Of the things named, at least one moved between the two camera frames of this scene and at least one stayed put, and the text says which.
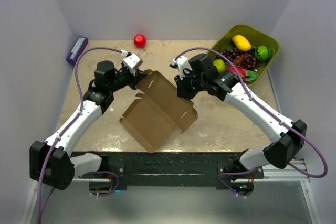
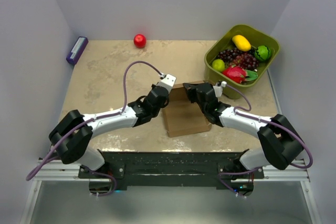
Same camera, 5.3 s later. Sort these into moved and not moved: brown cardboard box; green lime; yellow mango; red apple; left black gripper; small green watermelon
Moved: brown cardboard box; left black gripper
Not moved: yellow mango; red apple; green lime; small green watermelon
